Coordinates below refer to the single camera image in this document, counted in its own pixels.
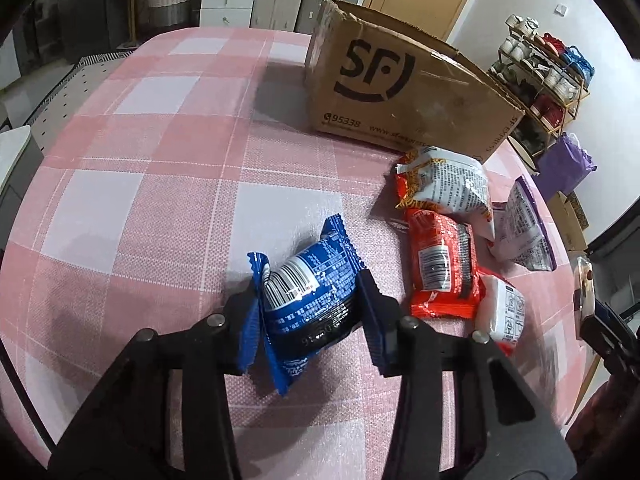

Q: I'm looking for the shoe rack with shoes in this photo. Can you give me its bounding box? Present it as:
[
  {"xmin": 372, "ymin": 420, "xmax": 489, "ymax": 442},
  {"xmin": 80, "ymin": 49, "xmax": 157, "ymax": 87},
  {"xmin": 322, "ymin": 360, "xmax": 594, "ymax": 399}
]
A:
[{"xmin": 490, "ymin": 14, "xmax": 596, "ymax": 153}]

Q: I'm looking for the black and white rug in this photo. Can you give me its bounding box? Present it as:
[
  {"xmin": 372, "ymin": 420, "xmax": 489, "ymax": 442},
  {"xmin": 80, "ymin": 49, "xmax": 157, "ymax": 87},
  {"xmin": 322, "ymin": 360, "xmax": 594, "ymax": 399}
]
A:
[{"xmin": 25, "ymin": 50, "xmax": 136, "ymax": 126}]

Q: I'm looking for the clear plastic wrapper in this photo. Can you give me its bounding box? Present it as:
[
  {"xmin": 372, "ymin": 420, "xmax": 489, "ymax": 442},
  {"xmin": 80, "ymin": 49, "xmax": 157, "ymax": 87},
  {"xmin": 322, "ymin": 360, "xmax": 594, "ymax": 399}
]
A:
[{"xmin": 574, "ymin": 255, "xmax": 597, "ymax": 313}]

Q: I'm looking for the woven storage basket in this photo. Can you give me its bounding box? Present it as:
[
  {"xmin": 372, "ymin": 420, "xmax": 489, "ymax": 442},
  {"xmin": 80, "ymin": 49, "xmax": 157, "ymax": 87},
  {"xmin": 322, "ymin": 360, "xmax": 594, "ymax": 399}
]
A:
[{"xmin": 145, "ymin": 0, "xmax": 193, "ymax": 28}]

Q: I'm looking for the printed cardboard box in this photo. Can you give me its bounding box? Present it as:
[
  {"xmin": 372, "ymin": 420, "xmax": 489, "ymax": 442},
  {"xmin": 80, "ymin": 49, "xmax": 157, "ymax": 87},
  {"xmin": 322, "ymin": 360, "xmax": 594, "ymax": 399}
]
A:
[{"xmin": 547, "ymin": 192, "xmax": 591, "ymax": 253}]

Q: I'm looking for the wooden shoe rack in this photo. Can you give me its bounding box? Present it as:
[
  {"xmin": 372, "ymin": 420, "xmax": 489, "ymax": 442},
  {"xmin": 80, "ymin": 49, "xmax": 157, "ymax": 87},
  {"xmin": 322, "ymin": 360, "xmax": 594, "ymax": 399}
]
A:
[{"xmin": 487, "ymin": 15, "xmax": 596, "ymax": 161}]

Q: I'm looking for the black refrigerator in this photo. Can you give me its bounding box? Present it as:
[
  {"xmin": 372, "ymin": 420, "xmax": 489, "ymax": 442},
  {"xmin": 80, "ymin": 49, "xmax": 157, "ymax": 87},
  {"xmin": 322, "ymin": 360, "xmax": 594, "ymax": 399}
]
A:
[{"xmin": 30, "ymin": 0, "xmax": 121, "ymax": 61}]

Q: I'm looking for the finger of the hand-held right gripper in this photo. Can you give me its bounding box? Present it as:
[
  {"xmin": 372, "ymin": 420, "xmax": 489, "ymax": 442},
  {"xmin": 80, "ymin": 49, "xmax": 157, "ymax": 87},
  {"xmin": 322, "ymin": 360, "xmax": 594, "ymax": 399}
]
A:
[{"xmin": 580, "ymin": 302, "xmax": 640, "ymax": 376}]

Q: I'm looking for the purple bag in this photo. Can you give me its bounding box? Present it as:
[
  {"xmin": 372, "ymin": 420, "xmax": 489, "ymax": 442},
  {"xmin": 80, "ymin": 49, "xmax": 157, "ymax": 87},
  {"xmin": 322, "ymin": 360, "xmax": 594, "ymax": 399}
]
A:
[{"xmin": 537, "ymin": 132, "xmax": 598, "ymax": 196}]

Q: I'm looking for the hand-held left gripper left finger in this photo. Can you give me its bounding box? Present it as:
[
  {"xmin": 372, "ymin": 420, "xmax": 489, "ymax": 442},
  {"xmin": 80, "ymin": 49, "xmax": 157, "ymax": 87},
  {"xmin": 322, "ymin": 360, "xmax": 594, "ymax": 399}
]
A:
[{"xmin": 47, "ymin": 287, "xmax": 263, "ymax": 480}]

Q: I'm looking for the cream waste bin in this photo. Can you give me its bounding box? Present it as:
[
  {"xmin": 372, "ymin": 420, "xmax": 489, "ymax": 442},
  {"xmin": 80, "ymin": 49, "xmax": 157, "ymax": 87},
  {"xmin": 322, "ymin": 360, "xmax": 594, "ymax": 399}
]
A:
[{"xmin": 507, "ymin": 135, "xmax": 543, "ymax": 173}]

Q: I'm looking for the purple and white snack packet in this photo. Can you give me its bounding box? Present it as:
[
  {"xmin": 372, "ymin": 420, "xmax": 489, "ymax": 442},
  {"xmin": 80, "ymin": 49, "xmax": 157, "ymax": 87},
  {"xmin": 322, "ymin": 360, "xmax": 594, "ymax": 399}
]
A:
[{"xmin": 489, "ymin": 175, "xmax": 557, "ymax": 272}]

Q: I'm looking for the small red snack packet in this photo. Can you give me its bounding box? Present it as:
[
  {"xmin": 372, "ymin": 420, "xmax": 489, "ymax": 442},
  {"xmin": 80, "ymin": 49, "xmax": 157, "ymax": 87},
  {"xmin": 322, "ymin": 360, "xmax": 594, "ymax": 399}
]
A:
[{"xmin": 404, "ymin": 207, "xmax": 486, "ymax": 320}]

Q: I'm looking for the small white snack packet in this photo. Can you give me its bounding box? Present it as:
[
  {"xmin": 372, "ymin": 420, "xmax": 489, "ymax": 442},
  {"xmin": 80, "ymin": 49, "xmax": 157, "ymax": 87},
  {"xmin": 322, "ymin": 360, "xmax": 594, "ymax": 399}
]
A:
[{"xmin": 472, "ymin": 267, "xmax": 527, "ymax": 356}]

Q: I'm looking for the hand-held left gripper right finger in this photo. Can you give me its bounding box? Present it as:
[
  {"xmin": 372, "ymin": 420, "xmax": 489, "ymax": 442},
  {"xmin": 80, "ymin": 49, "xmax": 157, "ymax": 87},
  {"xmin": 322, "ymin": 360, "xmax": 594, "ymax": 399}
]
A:
[{"xmin": 356, "ymin": 272, "xmax": 578, "ymax": 480}]

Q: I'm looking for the white side table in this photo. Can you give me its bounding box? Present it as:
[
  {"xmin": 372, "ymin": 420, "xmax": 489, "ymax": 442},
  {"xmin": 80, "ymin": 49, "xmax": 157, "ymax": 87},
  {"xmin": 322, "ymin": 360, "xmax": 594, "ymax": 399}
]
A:
[{"xmin": 0, "ymin": 126, "xmax": 43, "ymax": 221}]

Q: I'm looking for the pink checked tablecloth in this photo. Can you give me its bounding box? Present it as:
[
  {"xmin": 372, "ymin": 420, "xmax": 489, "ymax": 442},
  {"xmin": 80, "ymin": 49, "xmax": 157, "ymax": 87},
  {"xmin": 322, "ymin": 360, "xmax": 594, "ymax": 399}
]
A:
[{"xmin": 0, "ymin": 27, "xmax": 596, "ymax": 480}]

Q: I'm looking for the blue snack packet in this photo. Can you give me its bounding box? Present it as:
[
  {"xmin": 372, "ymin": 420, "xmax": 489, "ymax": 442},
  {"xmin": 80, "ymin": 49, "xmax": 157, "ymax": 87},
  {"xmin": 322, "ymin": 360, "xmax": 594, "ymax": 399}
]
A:
[{"xmin": 247, "ymin": 214, "xmax": 368, "ymax": 397}]

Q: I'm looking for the white and red snack packet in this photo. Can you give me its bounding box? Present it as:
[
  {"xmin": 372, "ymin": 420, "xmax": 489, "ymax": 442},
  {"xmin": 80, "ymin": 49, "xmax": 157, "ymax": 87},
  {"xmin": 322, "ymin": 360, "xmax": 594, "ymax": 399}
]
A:
[{"xmin": 392, "ymin": 145, "xmax": 497, "ymax": 241}]

